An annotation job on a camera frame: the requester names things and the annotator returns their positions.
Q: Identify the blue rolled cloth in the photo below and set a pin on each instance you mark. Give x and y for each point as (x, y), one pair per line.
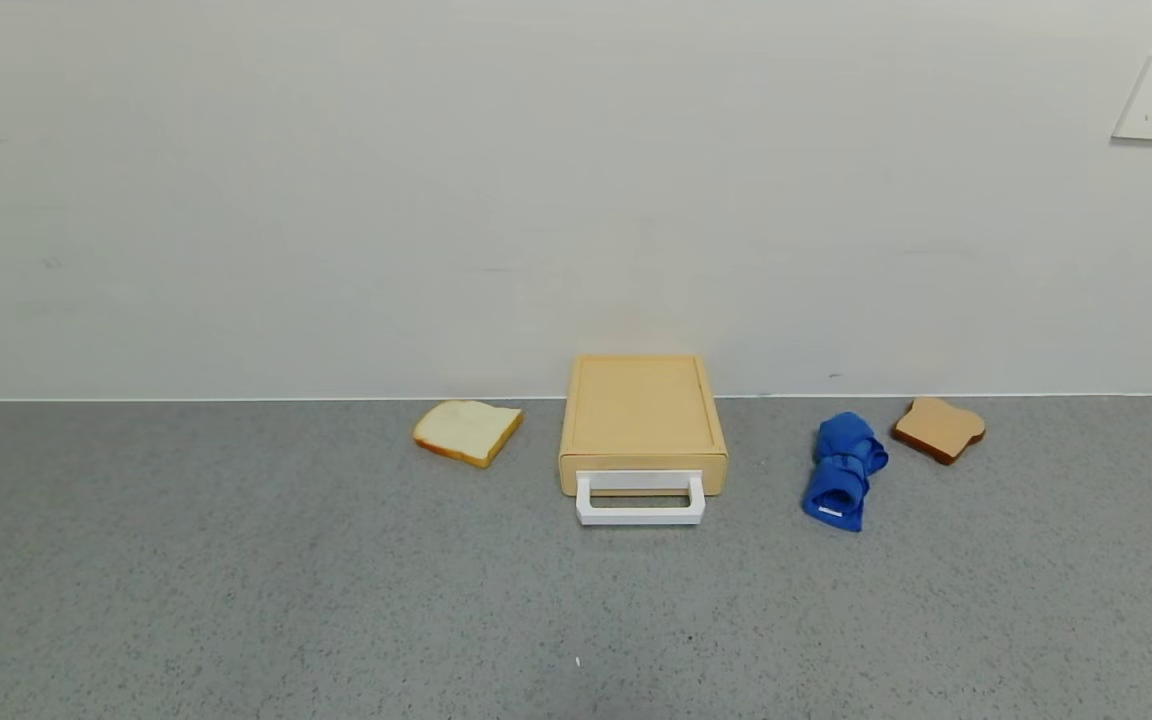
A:
(841, 470)

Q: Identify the yellow drawer cabinet housing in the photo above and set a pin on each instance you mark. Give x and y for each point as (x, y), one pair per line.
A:
(641, 405)

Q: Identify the brown toast slice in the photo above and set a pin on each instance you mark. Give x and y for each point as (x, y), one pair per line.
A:
(938, 428)

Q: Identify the white bread slice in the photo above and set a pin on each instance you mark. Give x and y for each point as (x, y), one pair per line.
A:
(464, 430)

